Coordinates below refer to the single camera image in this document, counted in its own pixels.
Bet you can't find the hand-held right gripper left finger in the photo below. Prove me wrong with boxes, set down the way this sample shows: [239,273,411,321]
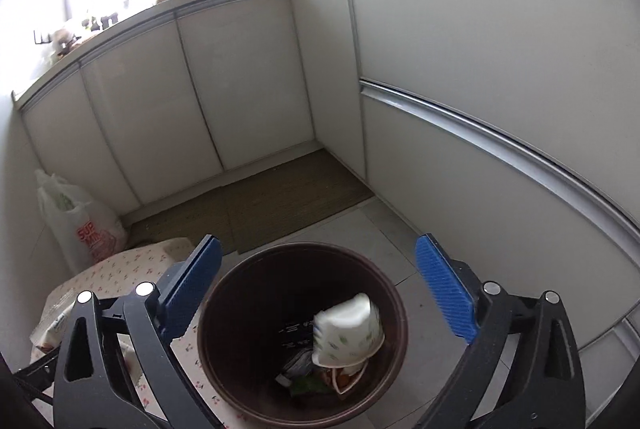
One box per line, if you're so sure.
[52,235,222,429]

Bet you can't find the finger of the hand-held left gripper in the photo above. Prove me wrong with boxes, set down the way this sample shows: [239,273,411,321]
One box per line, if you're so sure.
[10,349,63,429]

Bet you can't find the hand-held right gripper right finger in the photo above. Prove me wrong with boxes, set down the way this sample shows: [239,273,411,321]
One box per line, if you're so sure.
[415,234,586,429]

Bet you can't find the brown trash bin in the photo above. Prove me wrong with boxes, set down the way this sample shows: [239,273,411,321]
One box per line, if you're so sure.
[196,243,408,425]

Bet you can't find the green snack packet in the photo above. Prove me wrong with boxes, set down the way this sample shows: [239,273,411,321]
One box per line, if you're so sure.
[290,376,333,397]

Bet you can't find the cherry print tablecloth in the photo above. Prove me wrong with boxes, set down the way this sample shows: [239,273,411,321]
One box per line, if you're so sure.
[30,236,251,429]

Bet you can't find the white plastic shopping bag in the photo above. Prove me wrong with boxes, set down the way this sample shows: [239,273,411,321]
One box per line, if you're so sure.
[34,169,128,275]

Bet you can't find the brown floor mat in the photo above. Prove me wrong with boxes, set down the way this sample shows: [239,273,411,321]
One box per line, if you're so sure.
[122,148,375,256]

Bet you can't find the white kitchen cabinets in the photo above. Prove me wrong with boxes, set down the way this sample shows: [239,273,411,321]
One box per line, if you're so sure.
[12,0,640,415]

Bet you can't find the cluster of small ornaments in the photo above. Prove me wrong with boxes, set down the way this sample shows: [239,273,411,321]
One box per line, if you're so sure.
[50,11,121,57]

